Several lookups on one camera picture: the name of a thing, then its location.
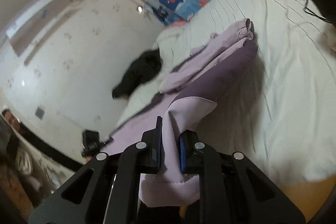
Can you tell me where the lilac and purple jacket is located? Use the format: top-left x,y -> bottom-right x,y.
104,19 -> 258,207

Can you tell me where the white striped duvet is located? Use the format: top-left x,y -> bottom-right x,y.
120,0 -> 335,185

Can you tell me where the black garment on bed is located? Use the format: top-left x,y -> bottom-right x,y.
112,48 -> 162,99

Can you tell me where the pink pillow at headboard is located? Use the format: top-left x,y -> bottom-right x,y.
167,19 -> 188,28

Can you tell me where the black charger with cable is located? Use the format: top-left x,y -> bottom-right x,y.
297,0 -> 333,24

